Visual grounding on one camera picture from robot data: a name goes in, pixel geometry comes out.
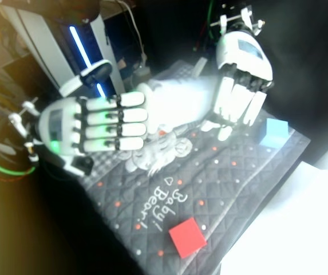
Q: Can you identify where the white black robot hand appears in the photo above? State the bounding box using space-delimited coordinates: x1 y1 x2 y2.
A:
37 61 149 158
195 30 275 142

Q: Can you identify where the blue block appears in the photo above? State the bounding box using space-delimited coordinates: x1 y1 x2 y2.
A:
258 117 290 150

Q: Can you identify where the white robot body column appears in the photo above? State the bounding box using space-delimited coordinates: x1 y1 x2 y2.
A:
0 0 126 100

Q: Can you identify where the grey quilt with bear print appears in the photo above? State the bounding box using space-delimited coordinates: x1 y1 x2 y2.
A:
77 58 312 275

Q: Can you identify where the red block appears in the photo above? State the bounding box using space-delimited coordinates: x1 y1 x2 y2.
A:
168 217 208 259

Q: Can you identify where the wrist camera on white bracket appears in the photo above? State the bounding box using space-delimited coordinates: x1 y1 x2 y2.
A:
63 154 93 176

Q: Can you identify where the white cable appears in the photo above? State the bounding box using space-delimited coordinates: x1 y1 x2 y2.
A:
114 0 149 66

